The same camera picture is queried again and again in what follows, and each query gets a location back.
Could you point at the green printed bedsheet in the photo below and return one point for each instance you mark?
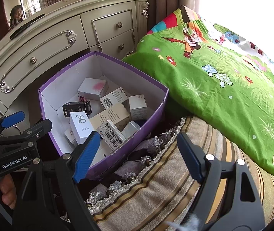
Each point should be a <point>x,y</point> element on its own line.
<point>223,96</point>

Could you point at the white box pink smudge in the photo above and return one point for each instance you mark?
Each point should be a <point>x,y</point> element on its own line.
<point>92,89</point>

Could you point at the white box black barcode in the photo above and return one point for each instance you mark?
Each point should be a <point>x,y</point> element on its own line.
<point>114,98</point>

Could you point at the cream carved dresser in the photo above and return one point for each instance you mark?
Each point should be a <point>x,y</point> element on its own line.
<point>55,53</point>

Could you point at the white box grey letter print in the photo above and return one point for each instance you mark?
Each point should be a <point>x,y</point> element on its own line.
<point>81,127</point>

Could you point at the person's left hand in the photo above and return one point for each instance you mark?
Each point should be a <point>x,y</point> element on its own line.
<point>8,190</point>

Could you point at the striped towel blanket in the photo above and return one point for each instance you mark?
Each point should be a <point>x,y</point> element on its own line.
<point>175,197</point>

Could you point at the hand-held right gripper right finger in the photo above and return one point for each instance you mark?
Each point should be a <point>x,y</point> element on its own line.
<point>190,156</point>

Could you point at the beige curtain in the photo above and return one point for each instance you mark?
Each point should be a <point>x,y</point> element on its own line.
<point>170,0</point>

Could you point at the purple cardboard box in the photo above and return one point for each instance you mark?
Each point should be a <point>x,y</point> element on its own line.
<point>141,125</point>

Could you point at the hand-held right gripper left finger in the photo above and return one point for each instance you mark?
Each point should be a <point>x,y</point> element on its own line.
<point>86,156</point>

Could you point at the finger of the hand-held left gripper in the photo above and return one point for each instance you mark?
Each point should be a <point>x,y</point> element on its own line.
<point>40,127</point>
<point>13,119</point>

